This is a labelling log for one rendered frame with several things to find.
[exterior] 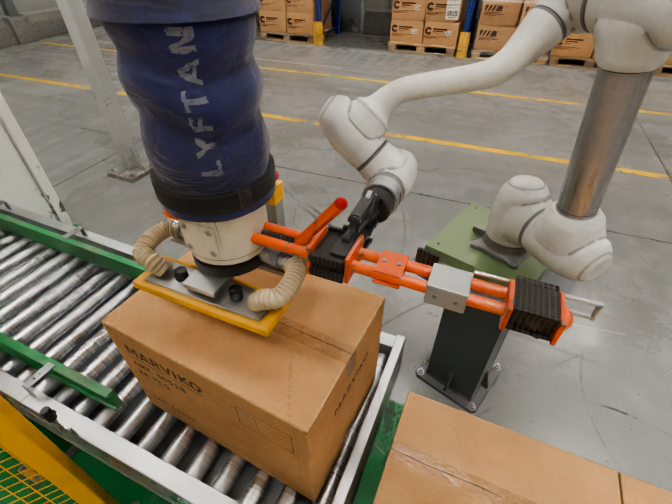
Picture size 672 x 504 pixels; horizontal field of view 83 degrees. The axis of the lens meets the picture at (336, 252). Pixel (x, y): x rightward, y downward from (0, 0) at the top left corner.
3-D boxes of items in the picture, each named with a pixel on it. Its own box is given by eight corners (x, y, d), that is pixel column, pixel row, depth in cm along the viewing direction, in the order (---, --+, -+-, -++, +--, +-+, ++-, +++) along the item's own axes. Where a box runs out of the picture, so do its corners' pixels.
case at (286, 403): (150, 402, 120) (99, 320, 94) (232, 315, 147) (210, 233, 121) (315, 503, 99) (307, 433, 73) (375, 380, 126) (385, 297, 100)
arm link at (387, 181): (402, 209, 92) (395, 222, 88) (367, 201, 95) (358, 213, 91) (406, 176, 86) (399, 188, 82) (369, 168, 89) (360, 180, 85)
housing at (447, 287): (422, 303, 67) (426, 285, 64) (430, 278, 71) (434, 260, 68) (462, 316, 64) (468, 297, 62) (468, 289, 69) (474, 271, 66)
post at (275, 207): (282, 352, 199) (256, 185, 134) (288, 343, 203) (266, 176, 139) (293, 357, 196) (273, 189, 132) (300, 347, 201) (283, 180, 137)
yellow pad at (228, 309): (134, 288, 83) (125, 271, 80) (166, 260, 90) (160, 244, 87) (267, 338, 73) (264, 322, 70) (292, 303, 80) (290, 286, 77)
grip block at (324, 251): (305, 274, 72) (303, 251, 68) (326, 244, 79) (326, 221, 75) (346, 287, 70) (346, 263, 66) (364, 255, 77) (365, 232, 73)
